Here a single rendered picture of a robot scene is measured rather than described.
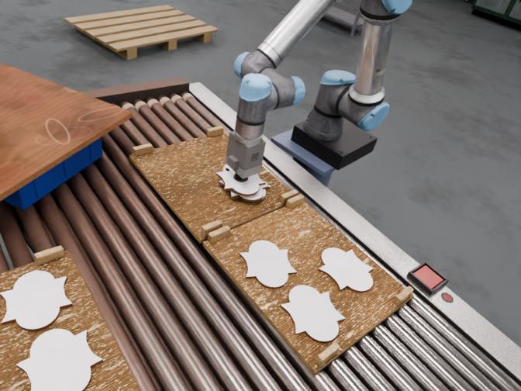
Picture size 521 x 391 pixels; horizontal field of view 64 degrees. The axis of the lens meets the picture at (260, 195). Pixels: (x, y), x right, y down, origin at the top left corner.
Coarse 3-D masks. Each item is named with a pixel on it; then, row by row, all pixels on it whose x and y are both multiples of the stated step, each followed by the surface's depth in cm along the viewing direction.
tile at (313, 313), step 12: (300, 288) 96; (312, 288) 97; (288, 300) 94; (300, 300) 94; (312, 300) 94; (324, 300) 95; (288, 312) 91; (300, 312) 91; (312, 312) 92; (324, 312) 92; (336, 312) 93; (300, 324) 89; (312, 324) 89; (324, 324) 90; (336, 324) 90; (312, 336) 87; (324, 336) 88
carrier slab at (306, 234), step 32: (256, 224) 112; (288, 224) 114; (320, 224) 116; (224, 256) 101; (288, 256) 105; (320, 256) 107; (256, 288) 95; (288, 288) 97; (320, 288) 98; (384, 288) 102; (288, 320) 90; (352, 320) 93; (320, 352) 85
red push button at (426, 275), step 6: (420, 270) 110; (426, 270) 110; (420, 276) 108; (426, 276) 108; (432, 276) 108; (438, 276) 109; (426, 282) 106; (432, 282) 107; (438, 282) 107; (432, 288) 105
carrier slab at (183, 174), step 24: (192, 144) 136; (216, 144) 139; (144, 168) 123; (168, 168) 124; (192, 168) 126; (216, 168) 128; (264, 168) 133; (168, 192) 116; (192, 192) 118; (216, 192) 119; (192, 216) 110; (216, 216) 112; (240, 216) 113
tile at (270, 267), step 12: (264, 240) 106; (252, 252) 103; (264, 252) 103; (276, 252) 104; (252, 264) 100; (264, 264) 100; (276, 264) 101; (288, 264) 102; (252, 276) 97; (264, 276) 97; (276, 276) 98; (276, 288) 96
